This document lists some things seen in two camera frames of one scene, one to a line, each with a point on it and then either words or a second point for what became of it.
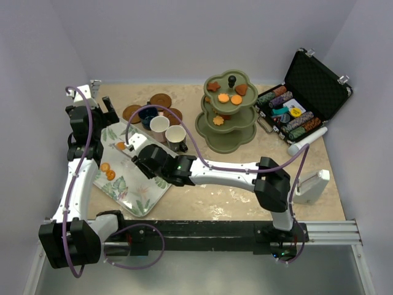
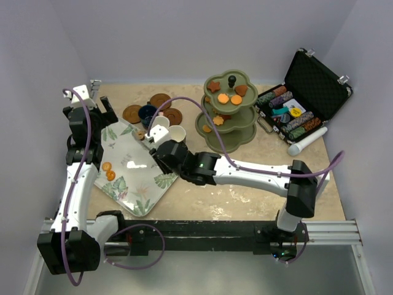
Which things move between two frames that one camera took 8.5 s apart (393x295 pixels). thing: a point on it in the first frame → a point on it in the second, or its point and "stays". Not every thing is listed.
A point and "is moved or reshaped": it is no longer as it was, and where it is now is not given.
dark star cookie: x=226 y=117 stays
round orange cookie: x=223 y=98 stays
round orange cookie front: x=236 y=99 stays
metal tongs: x=124 y=152 is moved or reshaped
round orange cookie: x=121 y=145 → x=206 y=129
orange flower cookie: x=218 y=120 stays
